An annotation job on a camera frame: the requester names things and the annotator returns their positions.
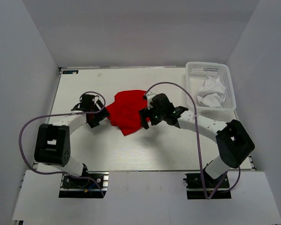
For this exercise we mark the blue table label sticker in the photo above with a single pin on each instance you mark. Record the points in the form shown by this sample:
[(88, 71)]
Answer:
[(70, 72)]

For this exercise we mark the white plastic basket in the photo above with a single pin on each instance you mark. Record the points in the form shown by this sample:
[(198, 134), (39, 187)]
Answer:
[(195, 75)]

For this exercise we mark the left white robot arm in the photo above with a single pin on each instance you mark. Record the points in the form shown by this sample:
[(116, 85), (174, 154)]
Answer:
[(53, 145)]

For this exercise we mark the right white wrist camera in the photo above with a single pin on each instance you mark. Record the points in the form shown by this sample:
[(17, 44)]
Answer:
[(148, 96)]

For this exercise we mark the white t shirt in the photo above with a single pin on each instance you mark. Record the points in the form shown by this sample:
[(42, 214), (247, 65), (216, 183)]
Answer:
[(212, 93)]

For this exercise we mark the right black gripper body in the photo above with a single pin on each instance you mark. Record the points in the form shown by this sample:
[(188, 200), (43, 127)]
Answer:
[(156, 116)]

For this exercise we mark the red t shirt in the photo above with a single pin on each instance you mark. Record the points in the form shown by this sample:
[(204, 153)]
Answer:
[(124, 111)]

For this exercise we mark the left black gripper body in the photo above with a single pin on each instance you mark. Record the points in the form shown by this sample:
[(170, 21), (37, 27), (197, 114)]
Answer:
[(94, 108)]

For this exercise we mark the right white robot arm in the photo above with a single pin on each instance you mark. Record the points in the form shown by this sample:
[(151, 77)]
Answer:
[(233, 142)]

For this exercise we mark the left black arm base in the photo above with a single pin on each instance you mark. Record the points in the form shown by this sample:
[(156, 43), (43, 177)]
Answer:
[(84, 188)]

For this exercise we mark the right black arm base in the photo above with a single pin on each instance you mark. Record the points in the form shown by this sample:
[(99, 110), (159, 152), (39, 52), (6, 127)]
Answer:
[(194, 188)]

